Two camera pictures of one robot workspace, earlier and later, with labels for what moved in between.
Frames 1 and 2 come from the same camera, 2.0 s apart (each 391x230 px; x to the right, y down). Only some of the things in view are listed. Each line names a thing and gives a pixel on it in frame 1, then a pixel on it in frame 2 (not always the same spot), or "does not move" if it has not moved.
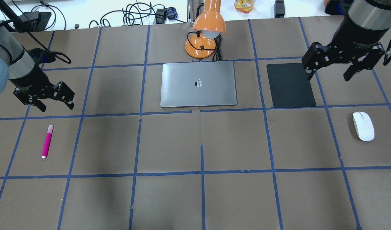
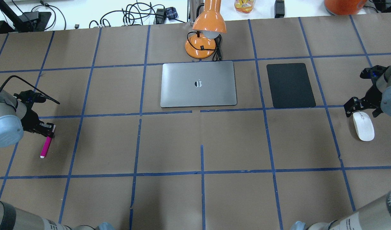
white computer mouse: [364, 126] does not move
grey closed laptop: [198, 84] does not move
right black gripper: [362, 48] to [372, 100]
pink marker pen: [47, 140] does not move
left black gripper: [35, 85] to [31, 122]
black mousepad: [289, 87] does not move
